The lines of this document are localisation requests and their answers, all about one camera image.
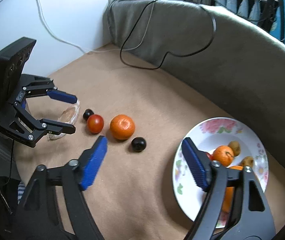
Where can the large orange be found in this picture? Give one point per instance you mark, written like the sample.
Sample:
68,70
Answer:
229,193

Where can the small red tomato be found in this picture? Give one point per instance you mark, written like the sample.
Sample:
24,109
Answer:
95,123

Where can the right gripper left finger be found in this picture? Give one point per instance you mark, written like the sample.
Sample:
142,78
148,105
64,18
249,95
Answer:
38,215

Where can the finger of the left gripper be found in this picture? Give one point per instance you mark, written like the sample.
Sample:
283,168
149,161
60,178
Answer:
18,124
37,86

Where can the striped cloth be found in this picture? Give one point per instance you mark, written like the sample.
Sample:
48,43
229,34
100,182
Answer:
20,192

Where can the dark plum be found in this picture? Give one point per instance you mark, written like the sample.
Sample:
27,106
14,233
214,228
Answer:
138,144
87,113

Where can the large red tomato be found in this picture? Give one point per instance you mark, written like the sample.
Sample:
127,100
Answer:
209,156

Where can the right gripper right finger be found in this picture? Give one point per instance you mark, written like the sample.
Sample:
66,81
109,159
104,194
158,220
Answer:
250,215

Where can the brown longan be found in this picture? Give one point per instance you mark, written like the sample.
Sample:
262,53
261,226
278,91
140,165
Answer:
236,147
247,161

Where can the mandarin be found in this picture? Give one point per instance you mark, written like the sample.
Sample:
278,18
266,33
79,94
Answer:
122,127
224,155

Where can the clear plastic bag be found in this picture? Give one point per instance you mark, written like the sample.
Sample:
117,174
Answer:
69,116

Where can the grey sofa backrest cushion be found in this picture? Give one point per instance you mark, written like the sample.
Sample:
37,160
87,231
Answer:
227,59

